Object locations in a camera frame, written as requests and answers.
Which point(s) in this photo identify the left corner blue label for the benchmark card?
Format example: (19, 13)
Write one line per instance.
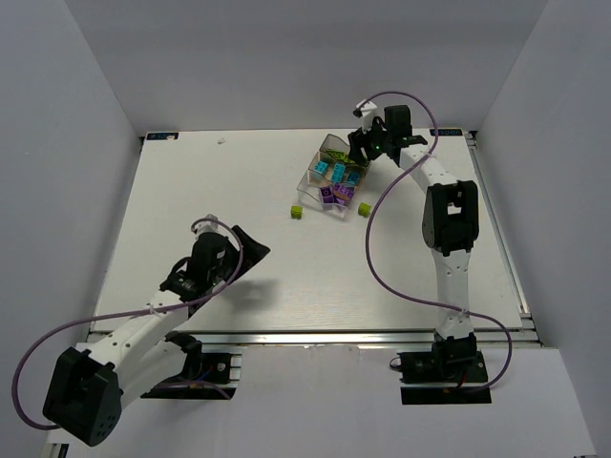
(162, 136)

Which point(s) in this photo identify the right corner blue label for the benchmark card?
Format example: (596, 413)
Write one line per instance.
(446, 132)

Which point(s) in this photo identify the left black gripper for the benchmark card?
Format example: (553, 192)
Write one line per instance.
(237, 255)

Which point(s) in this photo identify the purple 2x4 lego plate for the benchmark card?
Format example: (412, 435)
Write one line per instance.
(343, 192)

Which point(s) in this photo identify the green 2x4 lego brick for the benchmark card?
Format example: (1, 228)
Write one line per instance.
(337, 155)

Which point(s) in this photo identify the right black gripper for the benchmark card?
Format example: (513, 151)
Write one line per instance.
(361, 146)

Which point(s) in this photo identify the small teal lego brick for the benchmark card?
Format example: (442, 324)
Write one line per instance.
(352, 179)

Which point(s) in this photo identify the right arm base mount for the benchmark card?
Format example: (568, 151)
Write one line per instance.
(424, 383)

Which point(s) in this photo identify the green small lego brick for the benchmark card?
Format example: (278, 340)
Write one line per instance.
(296, 212)

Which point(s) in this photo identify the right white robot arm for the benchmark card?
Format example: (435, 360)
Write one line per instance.
(450, 223)

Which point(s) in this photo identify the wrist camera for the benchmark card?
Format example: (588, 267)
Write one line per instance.
(366, 111)
(208, 224)

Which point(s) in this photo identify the corner blue label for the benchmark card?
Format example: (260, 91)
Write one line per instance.
(446, 132)
(162, 136)

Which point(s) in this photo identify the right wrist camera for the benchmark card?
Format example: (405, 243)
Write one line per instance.
(366, 111)

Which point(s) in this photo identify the clear plastic container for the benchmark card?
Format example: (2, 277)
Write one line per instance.
(318, 193)

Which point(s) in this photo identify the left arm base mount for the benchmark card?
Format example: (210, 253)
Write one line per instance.
(215, 369)

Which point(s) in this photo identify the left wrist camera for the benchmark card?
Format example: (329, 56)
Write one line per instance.
(208, 224)

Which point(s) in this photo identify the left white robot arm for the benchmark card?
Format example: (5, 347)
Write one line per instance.
(90, 388)

